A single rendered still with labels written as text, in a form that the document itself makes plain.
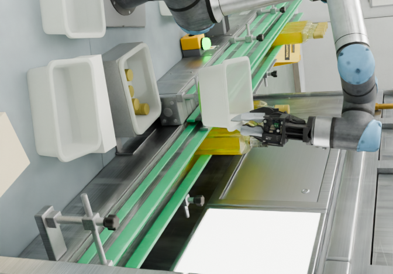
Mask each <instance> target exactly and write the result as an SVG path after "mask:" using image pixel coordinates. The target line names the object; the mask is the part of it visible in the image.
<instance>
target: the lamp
mask: <svg viewBox="0 0 393 274"><path fill-rule="evenodd" d="M210 47H211V41H210V39H209V38H201V49H202V50H208V49H209V48H210Z"/></svg>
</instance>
